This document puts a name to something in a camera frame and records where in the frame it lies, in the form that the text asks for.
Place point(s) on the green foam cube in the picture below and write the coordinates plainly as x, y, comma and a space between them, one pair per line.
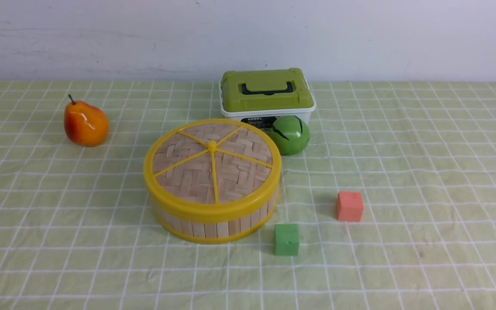
286, 239

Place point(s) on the green checkered tablecloth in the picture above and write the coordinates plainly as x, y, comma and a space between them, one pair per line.
77, 231

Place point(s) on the yellow bamboo steamer lid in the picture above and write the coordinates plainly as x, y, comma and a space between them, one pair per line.
213, 170

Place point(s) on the bamboo steamer basket yellow rims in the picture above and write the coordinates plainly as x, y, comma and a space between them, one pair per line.
213, 232

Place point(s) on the green toy ball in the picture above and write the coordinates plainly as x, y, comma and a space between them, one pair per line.
290, 134

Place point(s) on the green lidded white storage box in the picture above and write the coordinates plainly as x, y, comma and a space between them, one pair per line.
259, 97

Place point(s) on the orange toy pear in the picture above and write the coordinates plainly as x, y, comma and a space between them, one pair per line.
84, 124

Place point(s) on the red foam cube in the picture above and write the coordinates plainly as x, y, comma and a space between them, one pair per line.
349, 206

